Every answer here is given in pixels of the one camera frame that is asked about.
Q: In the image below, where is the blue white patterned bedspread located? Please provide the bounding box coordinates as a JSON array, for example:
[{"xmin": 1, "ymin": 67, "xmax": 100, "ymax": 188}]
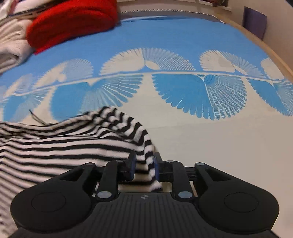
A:
[{"xmin": 0, "ymin": 15, "xmax": 293, "ymax": 220}]

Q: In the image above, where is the purple box by wall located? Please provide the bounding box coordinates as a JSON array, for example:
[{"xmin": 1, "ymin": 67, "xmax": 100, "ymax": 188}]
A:
[{"xmin": 242, "ymin": 6, "xmax": 267, "ymax": 40}]

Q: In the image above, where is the pile of folded clothes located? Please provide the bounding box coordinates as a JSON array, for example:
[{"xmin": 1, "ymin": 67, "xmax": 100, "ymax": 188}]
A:
[{"xmin": 1, "ymin": 0, "xmax": 51, "ymax": 20}]

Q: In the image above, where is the red fluffy garment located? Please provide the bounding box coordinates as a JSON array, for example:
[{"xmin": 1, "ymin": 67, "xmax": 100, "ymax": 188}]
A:
[{"xmin": 26, "ymin": 0, "xmax": 118, "ymax": 54}]

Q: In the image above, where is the folded white grey blanket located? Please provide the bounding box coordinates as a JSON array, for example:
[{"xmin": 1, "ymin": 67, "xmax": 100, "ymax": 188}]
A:
[{"xmin": 1, "ymin": 19, "xmax": 33, "ymax": 73}]

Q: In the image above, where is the black white striped sweater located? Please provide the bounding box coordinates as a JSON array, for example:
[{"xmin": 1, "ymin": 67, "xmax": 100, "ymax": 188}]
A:
[{"xmin": 1, "ymin": 107, "xmax": 162, "ymax": 236}]

